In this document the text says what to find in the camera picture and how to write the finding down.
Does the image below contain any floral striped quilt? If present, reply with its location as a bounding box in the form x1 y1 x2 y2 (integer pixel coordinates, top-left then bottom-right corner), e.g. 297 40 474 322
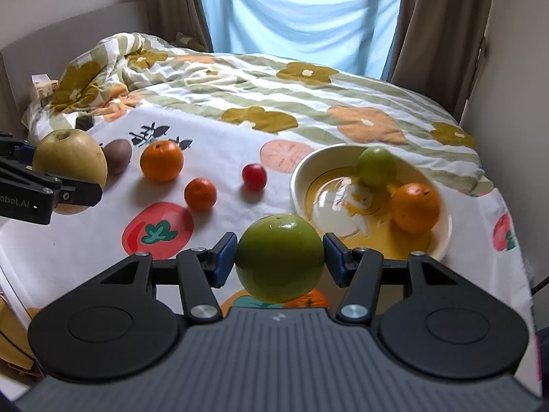
21 32 485 194

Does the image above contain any patterned tissue box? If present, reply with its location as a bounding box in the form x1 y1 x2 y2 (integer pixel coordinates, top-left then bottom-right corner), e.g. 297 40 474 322
31 74 59 106

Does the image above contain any brown curtain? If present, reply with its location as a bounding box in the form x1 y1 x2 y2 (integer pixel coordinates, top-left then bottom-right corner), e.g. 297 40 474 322
138 0 214 52
388 0 498 116

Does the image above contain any cream and yellow bowl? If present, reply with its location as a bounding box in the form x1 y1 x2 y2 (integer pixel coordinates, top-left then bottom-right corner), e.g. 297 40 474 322
290 143 452 262

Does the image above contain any white fruit-print cloth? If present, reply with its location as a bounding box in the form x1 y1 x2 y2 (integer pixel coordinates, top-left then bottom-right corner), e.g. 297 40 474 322
0 105 535 335

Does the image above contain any yellow box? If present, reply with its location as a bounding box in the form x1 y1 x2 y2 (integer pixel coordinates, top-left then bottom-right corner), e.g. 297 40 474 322
0 296 35 370

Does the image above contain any small red tomato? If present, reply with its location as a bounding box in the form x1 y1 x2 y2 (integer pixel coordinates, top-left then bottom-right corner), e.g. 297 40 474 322
242 163 268 192

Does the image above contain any brown kiwi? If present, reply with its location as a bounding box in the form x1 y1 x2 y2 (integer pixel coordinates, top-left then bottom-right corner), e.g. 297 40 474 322
103 139 133 176

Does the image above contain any large green apple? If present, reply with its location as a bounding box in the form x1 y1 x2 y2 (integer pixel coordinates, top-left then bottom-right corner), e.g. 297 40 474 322
235 213 325 304

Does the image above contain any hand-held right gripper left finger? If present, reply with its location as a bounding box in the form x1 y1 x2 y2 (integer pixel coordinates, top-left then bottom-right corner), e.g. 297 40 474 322
101 232 238 322

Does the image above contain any yellow apple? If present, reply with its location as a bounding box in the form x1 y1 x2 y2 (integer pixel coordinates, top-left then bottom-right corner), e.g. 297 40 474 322
32 129 108 216

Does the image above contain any small mandarin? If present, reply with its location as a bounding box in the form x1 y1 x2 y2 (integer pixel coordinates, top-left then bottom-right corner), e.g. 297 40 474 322
184 178 217 212

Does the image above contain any large orange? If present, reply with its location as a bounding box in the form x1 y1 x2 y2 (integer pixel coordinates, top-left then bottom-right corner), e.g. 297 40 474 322
140 140 184 182
391 183 442 234

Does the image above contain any black cable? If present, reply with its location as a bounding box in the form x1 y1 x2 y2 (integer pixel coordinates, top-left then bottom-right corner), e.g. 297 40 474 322
529 272 549 296

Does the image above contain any grey headboard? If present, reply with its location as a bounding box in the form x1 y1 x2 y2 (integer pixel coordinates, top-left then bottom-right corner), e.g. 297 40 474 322
0 0 149 138

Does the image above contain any light blue sheet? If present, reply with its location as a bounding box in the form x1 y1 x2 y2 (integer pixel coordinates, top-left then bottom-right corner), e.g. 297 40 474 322
198 0 404 81

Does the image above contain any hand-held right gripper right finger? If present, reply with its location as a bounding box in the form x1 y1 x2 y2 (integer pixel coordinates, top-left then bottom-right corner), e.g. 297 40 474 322
323 232 459 324

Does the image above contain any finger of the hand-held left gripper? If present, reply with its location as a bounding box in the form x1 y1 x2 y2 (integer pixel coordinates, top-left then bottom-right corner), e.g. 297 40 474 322
0 157 104 207
0 132 36 168

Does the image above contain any small green apple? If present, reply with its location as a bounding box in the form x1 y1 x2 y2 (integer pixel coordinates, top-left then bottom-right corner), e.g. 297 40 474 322
357 146 397 187

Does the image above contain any patterned pillow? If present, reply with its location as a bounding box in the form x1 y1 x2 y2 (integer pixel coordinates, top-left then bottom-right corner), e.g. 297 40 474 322
174 32 211 52

